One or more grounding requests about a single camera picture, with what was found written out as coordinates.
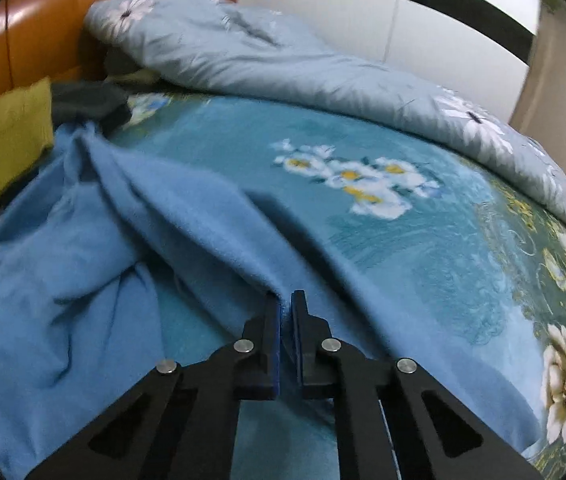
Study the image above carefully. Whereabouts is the grey-blue floral quilt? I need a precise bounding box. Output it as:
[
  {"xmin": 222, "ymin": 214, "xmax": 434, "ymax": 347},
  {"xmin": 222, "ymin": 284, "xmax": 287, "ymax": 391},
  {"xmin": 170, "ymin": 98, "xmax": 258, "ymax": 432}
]
[{"xmin": 84, "ymin": 0, "xmax": 566, "ymax": 224}]

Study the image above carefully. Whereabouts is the yellow-green garment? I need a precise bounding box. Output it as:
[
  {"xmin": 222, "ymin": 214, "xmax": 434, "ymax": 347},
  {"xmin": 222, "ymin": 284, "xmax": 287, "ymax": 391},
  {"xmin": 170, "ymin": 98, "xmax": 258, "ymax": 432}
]
[{"xmin": 0, "ymin": 78, "xmax": 54, "ymax": 197}]

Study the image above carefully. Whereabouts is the teal floral bed sheet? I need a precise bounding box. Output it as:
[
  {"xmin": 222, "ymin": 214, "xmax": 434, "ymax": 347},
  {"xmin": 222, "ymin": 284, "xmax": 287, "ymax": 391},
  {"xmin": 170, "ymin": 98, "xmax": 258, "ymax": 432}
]
[{"xmin": 115, "ymin": 93, "xmax": 566, "ymax": 479}]

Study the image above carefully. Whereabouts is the blue fleece garment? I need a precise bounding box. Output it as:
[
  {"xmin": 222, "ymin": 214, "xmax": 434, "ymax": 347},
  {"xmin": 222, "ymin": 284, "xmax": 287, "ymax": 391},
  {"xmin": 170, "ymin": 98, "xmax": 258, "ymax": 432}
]
[{"xmin": 0, "ymin": 126, "xmax": 540, "ymax": 479}]

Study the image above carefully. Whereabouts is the dark grey garment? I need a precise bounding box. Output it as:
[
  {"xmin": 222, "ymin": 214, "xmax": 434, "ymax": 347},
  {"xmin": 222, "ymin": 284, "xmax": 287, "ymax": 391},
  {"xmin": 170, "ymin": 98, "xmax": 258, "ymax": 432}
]
[{"xmin": 51, "ymin": 81, "xmax": 132, "ymax": 134}]

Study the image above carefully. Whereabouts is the white wardrobe with black stripe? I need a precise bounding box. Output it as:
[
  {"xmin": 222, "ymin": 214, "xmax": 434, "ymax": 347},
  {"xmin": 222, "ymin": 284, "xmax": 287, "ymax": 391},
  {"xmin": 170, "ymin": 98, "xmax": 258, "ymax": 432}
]
[{"xmin": 240, "ymin": 0, "xmax": 541, "ymax": 122}]

